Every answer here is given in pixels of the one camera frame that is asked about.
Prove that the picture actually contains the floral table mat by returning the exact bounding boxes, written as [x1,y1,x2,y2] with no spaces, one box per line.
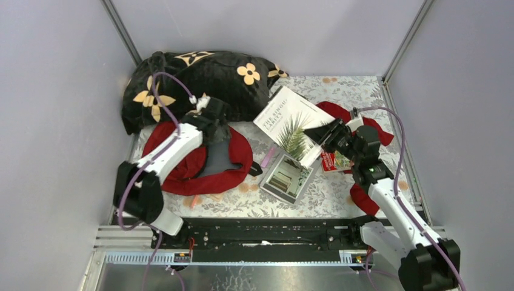
[117,76,418,219]

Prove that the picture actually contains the pink eraser stick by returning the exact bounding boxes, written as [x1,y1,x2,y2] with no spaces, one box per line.
[260,145,276,168]

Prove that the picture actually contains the red cloth garment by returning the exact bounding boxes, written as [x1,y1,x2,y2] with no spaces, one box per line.
[316,101,395,215]

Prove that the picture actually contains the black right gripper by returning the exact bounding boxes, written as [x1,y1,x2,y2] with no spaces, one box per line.
[303,118,361,165]

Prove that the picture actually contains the black floral blanket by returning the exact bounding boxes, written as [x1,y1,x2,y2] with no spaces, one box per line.
[121,50,288,135]

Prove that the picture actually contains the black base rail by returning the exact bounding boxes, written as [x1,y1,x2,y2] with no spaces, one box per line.
[150,216,373,264]

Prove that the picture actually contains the orange pen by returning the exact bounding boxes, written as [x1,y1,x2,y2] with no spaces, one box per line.
[190,195,199,209]

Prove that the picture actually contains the red treehouse book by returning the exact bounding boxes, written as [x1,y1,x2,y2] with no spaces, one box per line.
[320,151,353,173]

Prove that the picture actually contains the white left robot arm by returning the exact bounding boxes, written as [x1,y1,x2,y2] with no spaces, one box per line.
[113,97,230,249]

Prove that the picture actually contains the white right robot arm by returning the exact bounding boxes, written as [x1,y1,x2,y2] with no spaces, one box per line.
[304,119,462,290]

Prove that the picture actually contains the white palm leaf book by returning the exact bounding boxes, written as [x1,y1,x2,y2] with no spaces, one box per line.
[253,85,335,167]

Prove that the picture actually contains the red student backpack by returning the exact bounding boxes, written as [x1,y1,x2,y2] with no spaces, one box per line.
[162,127,256,196]

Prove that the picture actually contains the grey interior photo book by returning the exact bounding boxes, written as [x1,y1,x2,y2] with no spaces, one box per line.
[259,153,316,205]

